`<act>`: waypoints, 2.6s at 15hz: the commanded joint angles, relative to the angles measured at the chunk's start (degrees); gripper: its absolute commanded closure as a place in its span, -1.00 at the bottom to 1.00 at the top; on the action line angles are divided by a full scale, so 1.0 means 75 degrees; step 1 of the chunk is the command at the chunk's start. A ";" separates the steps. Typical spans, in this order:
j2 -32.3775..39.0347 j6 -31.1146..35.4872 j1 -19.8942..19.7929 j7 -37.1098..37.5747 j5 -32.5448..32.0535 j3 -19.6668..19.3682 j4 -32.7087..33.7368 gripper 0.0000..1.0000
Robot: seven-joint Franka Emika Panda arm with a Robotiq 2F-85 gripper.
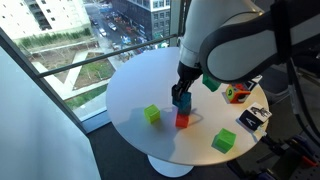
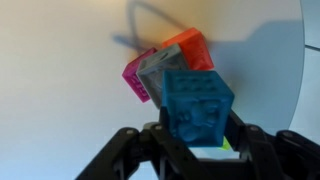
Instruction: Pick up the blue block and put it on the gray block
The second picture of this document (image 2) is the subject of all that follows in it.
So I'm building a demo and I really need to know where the orange block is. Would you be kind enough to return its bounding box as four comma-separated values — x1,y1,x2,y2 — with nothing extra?
161,27,215,72

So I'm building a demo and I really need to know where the lime yellow-green block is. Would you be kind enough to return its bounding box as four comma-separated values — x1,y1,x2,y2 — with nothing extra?
216,136,232,152

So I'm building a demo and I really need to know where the gray block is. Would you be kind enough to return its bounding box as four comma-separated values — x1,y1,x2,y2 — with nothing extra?
136,43,191,109

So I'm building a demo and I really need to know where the magenta block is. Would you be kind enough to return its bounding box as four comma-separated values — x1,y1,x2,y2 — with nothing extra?
121,47,158,104

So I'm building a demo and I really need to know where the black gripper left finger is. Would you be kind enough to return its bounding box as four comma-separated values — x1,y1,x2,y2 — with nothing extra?
74,105,204,180

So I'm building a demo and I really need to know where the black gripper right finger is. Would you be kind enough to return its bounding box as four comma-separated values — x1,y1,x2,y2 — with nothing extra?
221,109,320,180

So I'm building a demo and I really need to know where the blue block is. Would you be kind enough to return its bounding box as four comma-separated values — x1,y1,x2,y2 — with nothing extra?
161,69,235,149

